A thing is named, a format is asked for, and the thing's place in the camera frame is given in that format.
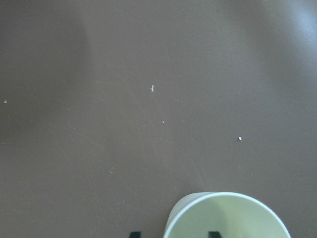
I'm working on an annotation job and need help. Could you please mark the cream white cup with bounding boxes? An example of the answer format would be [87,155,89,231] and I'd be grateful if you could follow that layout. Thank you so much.
[163,192,290,238]

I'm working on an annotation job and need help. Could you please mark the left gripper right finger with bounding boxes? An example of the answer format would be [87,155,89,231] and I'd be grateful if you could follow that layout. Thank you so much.
[208,231,222,238]

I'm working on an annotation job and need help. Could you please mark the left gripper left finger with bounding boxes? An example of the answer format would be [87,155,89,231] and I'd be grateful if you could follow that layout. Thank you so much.
[129,231,141,238]

